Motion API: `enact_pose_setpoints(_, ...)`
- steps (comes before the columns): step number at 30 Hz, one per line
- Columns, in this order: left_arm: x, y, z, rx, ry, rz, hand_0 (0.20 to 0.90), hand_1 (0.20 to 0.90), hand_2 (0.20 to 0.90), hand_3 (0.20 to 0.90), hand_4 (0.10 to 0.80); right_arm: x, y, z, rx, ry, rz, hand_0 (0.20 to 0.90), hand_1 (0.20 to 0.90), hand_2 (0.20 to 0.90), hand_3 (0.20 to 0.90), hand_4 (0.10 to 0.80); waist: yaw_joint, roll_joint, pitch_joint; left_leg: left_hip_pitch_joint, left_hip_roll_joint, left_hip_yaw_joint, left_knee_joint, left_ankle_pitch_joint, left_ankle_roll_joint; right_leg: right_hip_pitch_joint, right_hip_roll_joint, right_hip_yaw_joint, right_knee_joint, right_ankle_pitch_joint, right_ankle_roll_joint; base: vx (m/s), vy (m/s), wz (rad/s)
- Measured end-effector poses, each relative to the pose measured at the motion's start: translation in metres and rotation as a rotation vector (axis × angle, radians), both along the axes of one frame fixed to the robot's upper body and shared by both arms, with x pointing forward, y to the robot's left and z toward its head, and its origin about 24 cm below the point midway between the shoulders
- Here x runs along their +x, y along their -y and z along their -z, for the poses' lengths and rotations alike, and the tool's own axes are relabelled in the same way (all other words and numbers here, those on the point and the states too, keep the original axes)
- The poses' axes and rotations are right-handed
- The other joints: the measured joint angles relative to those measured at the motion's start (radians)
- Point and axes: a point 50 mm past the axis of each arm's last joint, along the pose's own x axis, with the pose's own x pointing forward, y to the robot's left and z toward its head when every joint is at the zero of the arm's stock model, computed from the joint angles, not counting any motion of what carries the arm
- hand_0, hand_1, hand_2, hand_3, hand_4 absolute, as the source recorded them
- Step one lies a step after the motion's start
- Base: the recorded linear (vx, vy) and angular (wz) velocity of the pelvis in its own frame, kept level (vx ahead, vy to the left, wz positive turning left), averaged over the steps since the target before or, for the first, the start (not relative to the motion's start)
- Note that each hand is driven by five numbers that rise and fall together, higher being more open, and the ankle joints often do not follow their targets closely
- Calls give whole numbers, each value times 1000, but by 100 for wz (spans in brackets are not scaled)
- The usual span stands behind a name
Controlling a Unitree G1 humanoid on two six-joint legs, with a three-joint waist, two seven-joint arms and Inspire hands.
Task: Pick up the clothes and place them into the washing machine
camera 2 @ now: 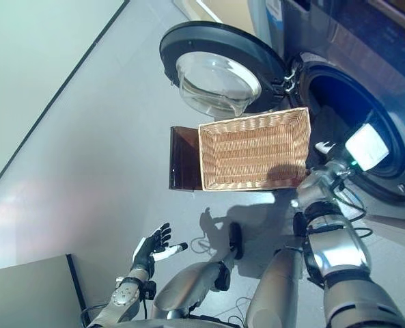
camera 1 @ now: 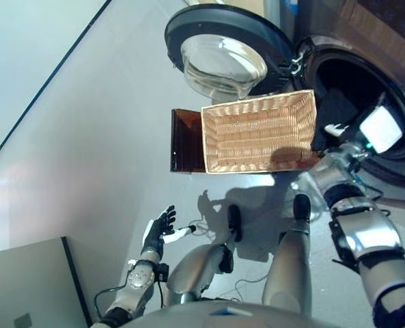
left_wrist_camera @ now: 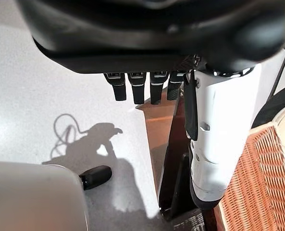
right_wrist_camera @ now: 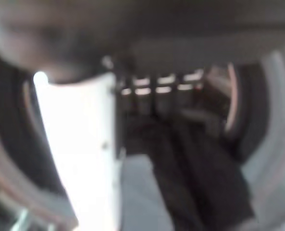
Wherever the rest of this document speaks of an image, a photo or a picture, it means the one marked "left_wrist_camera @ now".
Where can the brown transparent acrylic stool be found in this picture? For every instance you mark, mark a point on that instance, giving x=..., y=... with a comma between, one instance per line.
x=171, y=149

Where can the rectangular wicker laundry basket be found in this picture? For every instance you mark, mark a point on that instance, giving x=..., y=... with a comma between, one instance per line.
x=257, y=183

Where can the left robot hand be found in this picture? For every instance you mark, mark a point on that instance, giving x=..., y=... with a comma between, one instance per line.
x=144, y=31

